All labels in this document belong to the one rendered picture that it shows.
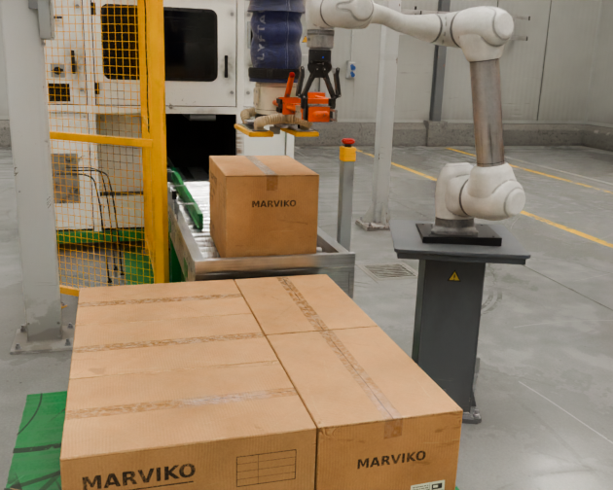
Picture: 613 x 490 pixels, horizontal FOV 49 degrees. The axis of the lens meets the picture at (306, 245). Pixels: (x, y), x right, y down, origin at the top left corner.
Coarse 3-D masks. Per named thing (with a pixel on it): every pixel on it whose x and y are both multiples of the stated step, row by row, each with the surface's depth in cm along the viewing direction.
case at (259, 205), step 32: (224, 160) 319; (256, 160) 322; (288, 160) 326; (224, 192) 285; (256, 192) 284; (288, 192) 288; (224, 224) 289; (256, 224) 288; (288, 224) 291; (224, 256) 292; (256, 256) 291
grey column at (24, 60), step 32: (0, 0) 296; (32, 0) 298; (32, 32) 303; (32, 64) 306; (32, 96) 310; (32, 128) 313; (32, 160) 317; (32, 192) 320; (32, 224) 324; (32, 256) 328; (32, 288) 332; (32, 320) 336; (32, 352) 330
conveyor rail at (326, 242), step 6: (318, 228) 344; (318, 234) 332; (324, 234) 333; (318, 240) 332; (324, 240) 323; (330, 240) 322; (318, 246) 333; (324, 246) 324; (330, 246) 315; (336, 246) 312; (342, 246) 312; (330, 252) 315; (336, 252) 307
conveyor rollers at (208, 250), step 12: (192, 192) 455; (204, 192) 450; (204, 204) 415; (204, 216) 388; (192, 228) 360; (204, 228) 355; (204, 240) 336; (204, 252) 319; (216, 252) 313; (324, 252) 319
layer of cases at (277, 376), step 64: (128, 320) 230; (192, 320) 232; (256, 320) 236; (320, 320) 236; (128, 384) 185; (192, 384) 186; (256, 384) 188; (320, 384) 189; (384, 384) 190; (64, 448) 154; (128, 448) 155; (192, 448) 159; (256, 448) 163; (320, 448) 168; (384, 448) 174; (448, 448) 179
